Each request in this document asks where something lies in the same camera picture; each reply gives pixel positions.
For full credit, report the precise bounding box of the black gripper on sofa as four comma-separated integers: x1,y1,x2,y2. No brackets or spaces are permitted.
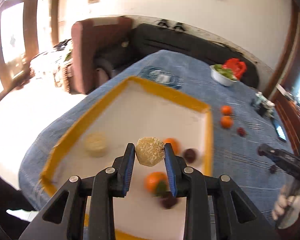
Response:
157,19,170,29
172,22,186,33

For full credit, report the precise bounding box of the dark plum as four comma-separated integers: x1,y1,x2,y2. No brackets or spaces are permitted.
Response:
160,192,178,209

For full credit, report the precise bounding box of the white robot hand toy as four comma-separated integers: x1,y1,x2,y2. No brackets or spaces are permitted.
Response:
250,92,275,118

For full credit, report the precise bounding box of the blue plaid tablecloth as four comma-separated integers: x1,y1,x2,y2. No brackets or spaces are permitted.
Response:
18,49,294,240

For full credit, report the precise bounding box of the white gloved right hand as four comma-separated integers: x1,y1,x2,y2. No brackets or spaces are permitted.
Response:
271,185,300,229

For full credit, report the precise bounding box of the black smartphone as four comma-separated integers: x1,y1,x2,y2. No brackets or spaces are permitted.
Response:
271,119,287,142

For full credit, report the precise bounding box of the red date fruit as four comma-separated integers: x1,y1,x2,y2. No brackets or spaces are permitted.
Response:
237,127,247,137

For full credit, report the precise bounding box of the dark plum fruit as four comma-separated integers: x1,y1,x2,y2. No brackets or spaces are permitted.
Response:
183,148,197,164

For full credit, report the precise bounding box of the black leather sofa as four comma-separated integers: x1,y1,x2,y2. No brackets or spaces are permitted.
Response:
97,23,260,90

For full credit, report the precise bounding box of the white tray with yellow rim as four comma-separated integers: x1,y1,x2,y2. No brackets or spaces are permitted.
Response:
41,77,213,239

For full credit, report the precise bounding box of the round yellow netted fruit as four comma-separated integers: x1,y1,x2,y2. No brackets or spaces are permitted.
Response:
135,137,165,167

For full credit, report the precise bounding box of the wooden cabinet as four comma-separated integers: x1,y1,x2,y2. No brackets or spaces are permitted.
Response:
272,84,300,155

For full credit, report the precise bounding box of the patterned covered side table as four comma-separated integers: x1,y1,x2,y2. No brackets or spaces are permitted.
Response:
30,39,73,93

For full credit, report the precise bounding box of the pale yellow netted fruit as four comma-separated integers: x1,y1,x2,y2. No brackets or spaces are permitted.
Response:
84,132,107,158

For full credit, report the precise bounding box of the orange tangerine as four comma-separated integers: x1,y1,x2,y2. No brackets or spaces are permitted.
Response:
164,138,180,155
221,105,233,115
220,115,234,129

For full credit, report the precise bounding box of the red plastic bag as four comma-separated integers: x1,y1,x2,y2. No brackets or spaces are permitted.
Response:
223,58,247,80

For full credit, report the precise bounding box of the wooden glass door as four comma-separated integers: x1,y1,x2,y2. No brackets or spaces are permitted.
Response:
0,0,59,101

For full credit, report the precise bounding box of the black gripper on sofa right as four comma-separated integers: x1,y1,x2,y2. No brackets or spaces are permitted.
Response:
172,22,186,33

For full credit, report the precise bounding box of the brown armchair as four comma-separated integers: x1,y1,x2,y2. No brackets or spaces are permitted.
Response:
71,16,133,94

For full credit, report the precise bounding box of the white bowl of greens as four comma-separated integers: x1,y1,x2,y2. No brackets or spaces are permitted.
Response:
210,64,238,87

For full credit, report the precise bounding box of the black gripper on sofa left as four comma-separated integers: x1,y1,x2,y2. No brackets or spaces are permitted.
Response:
157,19,170,29

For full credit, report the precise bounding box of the tangerine with green leaf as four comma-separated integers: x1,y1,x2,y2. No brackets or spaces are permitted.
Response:
144,172,168,197

